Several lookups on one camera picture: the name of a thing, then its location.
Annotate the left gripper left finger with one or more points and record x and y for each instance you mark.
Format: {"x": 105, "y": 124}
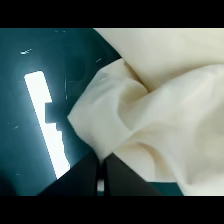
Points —
{"x": 81, "y": 180}

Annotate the cream shirt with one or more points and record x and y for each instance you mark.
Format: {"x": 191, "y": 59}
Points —
{"x": 156, "y": 110}

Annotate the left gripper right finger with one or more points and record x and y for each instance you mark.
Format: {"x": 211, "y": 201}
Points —
{"x": 125, "y": 181}

